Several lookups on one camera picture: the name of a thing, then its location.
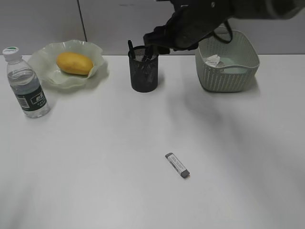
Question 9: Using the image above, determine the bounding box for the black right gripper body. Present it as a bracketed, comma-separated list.
[143, 11, 190, 55]

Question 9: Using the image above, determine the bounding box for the waste paper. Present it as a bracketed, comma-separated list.
[205, 54, 225, 68]

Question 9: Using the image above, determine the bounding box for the black marker pen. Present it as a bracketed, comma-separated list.
[128, 40, 136, 60]
[141, 46, 153, 69]
[145, 52, 158, 69]

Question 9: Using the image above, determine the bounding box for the yellow mango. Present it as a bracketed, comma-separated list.
[56, 52, 93, 75]

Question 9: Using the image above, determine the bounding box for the grey white eraser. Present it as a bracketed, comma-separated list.
[165, 153, 190, 178]

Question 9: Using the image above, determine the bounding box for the clear water bottle green label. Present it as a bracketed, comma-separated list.
[2, 47, 50, 118]

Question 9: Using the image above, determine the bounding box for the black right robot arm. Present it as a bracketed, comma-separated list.
[143, 0, 305, 54]

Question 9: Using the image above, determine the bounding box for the black mesh pen holder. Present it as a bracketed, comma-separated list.
[128, 46, 158, 93]

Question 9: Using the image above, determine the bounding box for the pale green plastic basket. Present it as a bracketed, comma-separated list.
[195, 30, 260, 93]

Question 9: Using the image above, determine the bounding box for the pale green wavy plate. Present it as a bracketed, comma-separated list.
[28, 40, 108, 89]

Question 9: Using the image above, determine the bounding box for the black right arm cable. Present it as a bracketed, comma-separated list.
[213, 20, 234, 44]

